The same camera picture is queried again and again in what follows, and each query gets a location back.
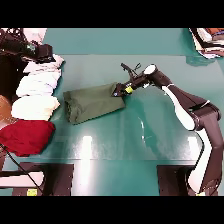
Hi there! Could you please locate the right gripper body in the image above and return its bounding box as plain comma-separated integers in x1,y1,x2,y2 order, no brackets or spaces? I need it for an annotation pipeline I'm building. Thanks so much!
112,81,135,98

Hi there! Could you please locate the green T-shirt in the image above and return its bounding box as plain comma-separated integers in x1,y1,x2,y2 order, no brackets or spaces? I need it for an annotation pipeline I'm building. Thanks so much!
62,82,127,126

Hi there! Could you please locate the white garment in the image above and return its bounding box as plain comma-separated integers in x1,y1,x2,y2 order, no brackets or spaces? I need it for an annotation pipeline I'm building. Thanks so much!
10,95,62,122
22,54,65,75
15,70,63,98

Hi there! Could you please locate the heap of clothes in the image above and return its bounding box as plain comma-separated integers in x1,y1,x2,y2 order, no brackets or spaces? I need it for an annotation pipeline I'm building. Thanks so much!
188,28,224,60

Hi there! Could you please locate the pale pink garment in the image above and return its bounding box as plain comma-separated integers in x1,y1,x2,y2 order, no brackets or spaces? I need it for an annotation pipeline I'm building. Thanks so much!
22,28,48,44

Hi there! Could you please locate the red garment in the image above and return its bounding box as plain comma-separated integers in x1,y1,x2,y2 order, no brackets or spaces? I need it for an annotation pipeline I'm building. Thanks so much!
0,119,57,158

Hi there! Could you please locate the brown garment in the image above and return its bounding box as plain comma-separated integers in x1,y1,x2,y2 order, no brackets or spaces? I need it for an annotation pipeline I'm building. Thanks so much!
0,94,18,132

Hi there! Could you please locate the black cable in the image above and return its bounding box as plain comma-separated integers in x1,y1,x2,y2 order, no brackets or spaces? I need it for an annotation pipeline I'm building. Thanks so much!
0,143,45,197

